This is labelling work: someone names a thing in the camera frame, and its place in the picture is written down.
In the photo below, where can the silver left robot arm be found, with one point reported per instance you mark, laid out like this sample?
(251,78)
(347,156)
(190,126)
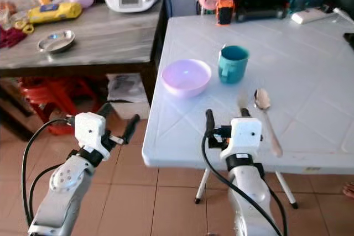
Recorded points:
(63,192)

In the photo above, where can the large lilac plastic bowl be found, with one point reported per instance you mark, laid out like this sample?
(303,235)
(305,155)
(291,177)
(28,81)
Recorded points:
(186,77)

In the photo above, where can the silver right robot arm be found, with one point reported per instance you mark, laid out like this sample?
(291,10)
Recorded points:
(251,197)

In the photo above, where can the person's bare foot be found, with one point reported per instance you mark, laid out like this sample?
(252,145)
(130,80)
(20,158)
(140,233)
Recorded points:
(349,191)

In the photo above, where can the orange and black device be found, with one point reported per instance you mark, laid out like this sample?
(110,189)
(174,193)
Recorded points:
(225,12)

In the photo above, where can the steel spoon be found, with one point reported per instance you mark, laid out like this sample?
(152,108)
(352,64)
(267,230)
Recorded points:
(262,99)

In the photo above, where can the round steel plate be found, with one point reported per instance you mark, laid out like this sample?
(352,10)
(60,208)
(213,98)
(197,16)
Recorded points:
(56,42)

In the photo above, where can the teal plastic mug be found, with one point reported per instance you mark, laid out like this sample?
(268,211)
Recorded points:
(232,66)

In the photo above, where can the white power strip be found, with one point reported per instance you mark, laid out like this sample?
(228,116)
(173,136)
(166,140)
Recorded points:
(312,15)

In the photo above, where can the dark red cloth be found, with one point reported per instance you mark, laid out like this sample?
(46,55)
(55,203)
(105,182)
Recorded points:
(11,37)

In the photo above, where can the dark metal shelf rack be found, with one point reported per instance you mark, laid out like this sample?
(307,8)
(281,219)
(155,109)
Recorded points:
(263,15)

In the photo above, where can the dark wooden table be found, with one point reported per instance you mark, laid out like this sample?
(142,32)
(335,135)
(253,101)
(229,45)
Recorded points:
(116,42)

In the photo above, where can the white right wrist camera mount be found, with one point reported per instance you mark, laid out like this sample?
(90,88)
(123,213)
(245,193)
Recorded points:
(246,135)

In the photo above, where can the white plastic bag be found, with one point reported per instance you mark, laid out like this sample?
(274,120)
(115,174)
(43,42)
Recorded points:
(127,88)

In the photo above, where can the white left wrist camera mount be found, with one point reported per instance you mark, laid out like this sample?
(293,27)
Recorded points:
(90,131)

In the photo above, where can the red plastic stool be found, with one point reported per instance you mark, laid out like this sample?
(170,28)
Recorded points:
(52,98)

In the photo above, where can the white folding table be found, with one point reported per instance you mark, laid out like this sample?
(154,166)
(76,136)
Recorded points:
(298,75)

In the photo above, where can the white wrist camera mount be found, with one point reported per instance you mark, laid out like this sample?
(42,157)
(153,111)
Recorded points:
(246,135)
(90,131)

